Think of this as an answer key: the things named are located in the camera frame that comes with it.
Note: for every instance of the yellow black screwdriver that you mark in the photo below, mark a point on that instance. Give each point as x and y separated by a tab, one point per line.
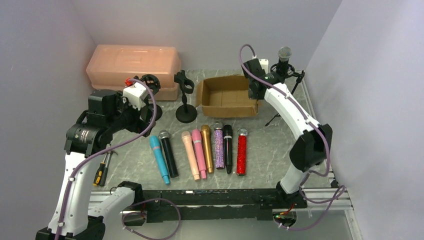
99	180

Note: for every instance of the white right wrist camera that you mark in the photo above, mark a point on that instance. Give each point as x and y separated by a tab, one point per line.
264	64

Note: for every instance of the slim black microphone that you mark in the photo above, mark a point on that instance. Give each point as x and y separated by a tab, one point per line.
228	147

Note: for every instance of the pink toy microphone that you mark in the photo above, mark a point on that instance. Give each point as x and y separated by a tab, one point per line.
199	153

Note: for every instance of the black microphone silver grille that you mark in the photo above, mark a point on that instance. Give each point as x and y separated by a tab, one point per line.
282	66

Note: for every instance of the black tripod microphone stand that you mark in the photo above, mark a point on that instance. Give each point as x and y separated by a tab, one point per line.
293	77

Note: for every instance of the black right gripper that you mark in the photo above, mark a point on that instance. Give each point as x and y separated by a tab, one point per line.
253	88

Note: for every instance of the purple glitter microphone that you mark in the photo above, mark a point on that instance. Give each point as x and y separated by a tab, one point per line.
219	145

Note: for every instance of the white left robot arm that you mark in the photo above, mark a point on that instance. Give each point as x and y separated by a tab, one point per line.
108	112

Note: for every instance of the blue toy microphone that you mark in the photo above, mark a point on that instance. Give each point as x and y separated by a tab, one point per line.
155	145

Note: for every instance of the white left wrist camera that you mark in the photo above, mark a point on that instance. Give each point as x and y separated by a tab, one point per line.
135	93

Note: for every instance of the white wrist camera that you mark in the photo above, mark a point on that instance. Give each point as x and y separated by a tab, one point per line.
135	93
264	64

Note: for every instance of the black microphone grey grille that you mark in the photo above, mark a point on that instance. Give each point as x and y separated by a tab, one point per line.
165	139

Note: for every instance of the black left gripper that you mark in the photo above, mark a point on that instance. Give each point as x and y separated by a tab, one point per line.
142	108

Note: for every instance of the clip mount desk stand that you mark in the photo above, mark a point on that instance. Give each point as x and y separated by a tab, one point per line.
186	113

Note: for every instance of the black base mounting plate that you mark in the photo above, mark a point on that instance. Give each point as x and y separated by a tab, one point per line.
214	204

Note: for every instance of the red glitter microphone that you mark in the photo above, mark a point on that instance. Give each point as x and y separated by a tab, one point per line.
241	152

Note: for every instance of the gold microphone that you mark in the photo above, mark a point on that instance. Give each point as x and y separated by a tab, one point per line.
207	148

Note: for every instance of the beige toy microphone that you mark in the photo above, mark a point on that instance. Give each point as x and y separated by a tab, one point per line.
187	141

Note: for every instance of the shock mount desk stand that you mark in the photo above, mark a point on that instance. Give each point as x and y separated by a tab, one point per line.
153	86

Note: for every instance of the claw hammer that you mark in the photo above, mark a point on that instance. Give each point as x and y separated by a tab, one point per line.
106	165

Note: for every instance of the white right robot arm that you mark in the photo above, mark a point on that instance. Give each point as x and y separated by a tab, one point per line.
313	139

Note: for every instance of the orange plastic storage box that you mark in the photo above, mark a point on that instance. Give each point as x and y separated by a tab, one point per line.
110	65

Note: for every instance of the brown cardboard box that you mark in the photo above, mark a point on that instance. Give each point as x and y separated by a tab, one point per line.
225	97

